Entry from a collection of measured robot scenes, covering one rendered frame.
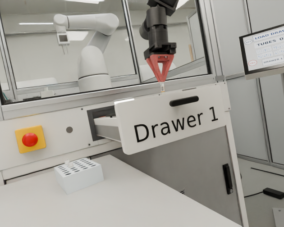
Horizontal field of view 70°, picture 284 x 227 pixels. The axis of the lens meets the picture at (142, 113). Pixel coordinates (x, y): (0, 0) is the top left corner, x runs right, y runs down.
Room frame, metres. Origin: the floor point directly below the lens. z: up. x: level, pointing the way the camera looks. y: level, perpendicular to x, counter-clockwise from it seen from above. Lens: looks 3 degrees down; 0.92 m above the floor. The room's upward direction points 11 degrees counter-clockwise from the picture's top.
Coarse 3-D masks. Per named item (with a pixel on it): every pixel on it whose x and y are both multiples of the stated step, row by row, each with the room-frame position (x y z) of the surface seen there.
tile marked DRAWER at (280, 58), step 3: (273, 57) 1.04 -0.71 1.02; (276, 57) 1.03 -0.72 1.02; (279, 57) 1.02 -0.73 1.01; (282, 57) 1.01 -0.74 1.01; (261, 60) 1.06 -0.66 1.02; (264, 60) 1.05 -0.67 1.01; (267, 60) 1.04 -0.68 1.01; (270, 60) 1.03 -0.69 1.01; (273, 60) 1.03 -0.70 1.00; (276, 60) 1.02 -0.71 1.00; (279, 60) 1.01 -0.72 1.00; (282, 60) 1.00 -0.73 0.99; (264, 63) 1.04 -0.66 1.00; (267, 63) 1.03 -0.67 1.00; (270, 63) 1.03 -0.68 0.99; (273, 63) 1.02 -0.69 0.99
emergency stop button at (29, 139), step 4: (24, 136) 0.57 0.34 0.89; (28, 136) 0.57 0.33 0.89; (32, 136) 0.58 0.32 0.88; (36, 136) 0.58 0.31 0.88; (24, 140) 0.57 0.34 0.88; (28, 140) 0.57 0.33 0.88; (32, 140) 0.58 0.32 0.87; (36, 140) 0.58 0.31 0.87; (24, 144) 0.57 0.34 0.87; (28, 144) 0.57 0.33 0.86; (32, 144) 0.58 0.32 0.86
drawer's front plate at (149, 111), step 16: (160, 96) 0.46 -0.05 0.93; (176, 96) 0.47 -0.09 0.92; (208, 96) 0.51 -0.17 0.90; (128, 112) 0.42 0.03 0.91; (144, 112) 0.44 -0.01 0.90; (160, 112) 0.45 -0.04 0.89; (176, 112) 0.47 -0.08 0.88; (192, 112) 0.49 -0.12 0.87; (208, 112) 0.51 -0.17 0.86; (128, 128) 0.42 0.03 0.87; (144, 128) 0.43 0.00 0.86; (160, 128) 0.45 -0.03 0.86; (192, 128) 0.49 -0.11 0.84; (208, 128) 0.51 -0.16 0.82; (128, 144) 0.42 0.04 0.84; (144, 144) 0.43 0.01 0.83; (160, 144) 0.45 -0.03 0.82
